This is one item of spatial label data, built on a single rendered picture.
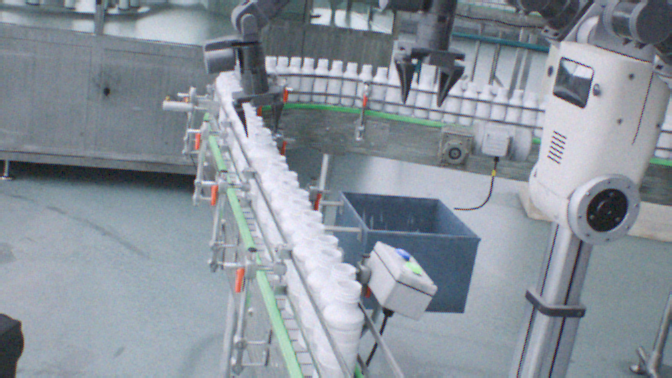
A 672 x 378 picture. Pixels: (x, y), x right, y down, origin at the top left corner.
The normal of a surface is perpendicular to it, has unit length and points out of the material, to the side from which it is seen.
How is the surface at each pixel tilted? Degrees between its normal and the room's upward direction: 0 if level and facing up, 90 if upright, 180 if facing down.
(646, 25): 89
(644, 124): 90
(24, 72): 90
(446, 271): 90
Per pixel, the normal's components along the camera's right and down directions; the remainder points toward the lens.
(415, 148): -0.08, 0.28
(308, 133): 0.42, 0.29
